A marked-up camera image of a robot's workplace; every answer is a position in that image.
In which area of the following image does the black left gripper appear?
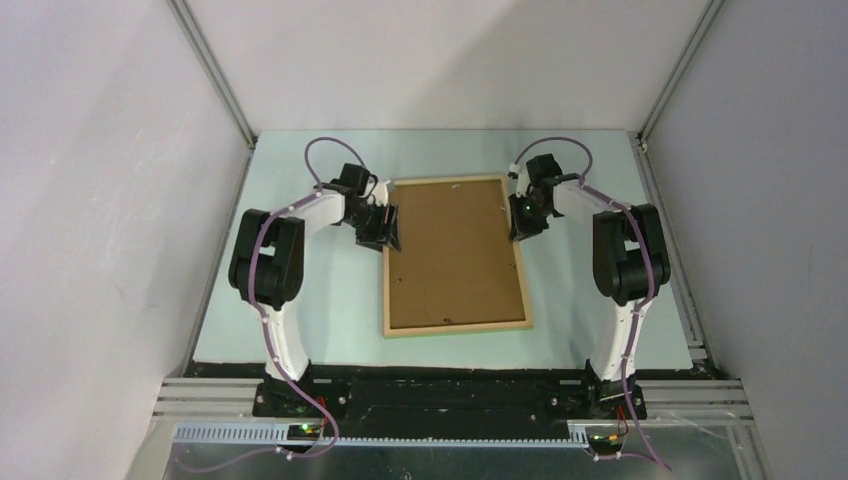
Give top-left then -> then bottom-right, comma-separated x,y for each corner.
344,201 -> 401,253

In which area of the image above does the brown cardboard backing board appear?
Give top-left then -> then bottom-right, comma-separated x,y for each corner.
389,179 -> 527,331

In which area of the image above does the wooden picture frame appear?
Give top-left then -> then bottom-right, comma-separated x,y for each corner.
382,173 -> 535,340

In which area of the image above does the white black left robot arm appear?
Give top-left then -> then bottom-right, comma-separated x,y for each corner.
228,163 -> 401,417

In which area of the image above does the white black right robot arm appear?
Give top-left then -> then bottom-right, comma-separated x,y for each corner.
508,154 -> 671,418

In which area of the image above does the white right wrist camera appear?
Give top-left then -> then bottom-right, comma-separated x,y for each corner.
508,162 -> 531,198

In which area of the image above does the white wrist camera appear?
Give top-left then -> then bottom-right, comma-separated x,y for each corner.
368,180 -> 393,207
508,162 -> 531,198

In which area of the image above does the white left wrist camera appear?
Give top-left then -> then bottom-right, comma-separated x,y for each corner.
368,180 -> 393,207

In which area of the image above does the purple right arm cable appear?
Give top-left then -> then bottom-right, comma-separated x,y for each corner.
513,137 -> 672,472

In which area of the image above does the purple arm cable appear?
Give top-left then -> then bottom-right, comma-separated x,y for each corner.
173,137 -> 367,476
513,137 -> 672,472

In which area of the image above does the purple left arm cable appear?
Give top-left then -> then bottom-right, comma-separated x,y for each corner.
173,137 -> 367,476

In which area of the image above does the right aluminium corner post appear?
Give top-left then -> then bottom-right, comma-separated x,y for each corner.
637,0 -> 726,143

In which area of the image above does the aluminium corner post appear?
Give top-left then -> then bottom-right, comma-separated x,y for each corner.
165,0 -> 258,150
637,0 -> 726,143

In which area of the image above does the grey slotted cable duct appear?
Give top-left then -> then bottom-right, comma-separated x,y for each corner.
173,422 -> 589,449

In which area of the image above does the aluminium front rail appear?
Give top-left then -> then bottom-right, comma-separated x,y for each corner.
153,378 -> 753,427

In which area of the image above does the left aluminium corner post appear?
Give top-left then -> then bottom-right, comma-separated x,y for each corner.
165,0 -> 258,150

